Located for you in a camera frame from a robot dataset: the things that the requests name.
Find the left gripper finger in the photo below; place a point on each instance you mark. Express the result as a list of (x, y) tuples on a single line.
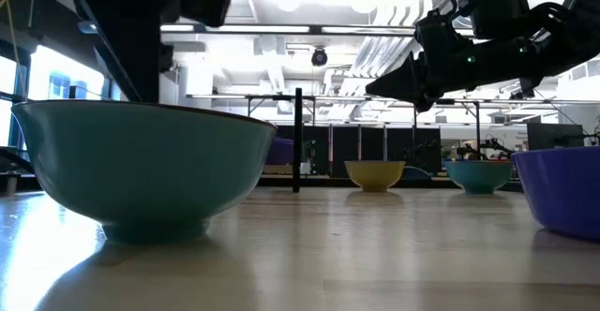
[(140, 67)]

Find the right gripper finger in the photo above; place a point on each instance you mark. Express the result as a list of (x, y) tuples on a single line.
[(398, 84)]

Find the yellow pear-pattern bowl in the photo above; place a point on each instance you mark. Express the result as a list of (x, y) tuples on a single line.
[(375, 175)]

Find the teal floral-pattern bowl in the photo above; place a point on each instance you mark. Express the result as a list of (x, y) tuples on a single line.
[(140, 170), (478, 177)]

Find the purple plastic bowl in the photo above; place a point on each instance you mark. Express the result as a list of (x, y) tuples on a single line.
[(281, 152), (562, 194)]

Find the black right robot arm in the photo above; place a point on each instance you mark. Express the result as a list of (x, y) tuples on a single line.
[(562, 30)]

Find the background black robot arm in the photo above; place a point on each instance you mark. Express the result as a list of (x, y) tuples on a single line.
[(490, 144)]

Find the bright window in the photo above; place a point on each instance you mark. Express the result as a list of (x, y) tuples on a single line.
[(65, 72)]

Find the black partition panels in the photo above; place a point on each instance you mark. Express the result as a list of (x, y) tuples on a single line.
[(347, 149)]

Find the black monitor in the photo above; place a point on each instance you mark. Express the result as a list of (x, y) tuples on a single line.
[(555, 137)]

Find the black hanging dome camera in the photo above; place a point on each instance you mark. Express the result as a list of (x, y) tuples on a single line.
[(319, 58)]

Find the black vertical post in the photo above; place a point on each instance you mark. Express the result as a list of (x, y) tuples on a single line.
[(297, 137)]

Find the black background table frame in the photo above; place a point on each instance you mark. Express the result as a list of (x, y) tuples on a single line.
[(281, 97)]

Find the black aluminium table frame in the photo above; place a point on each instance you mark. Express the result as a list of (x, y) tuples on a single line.
[(323, 182)]

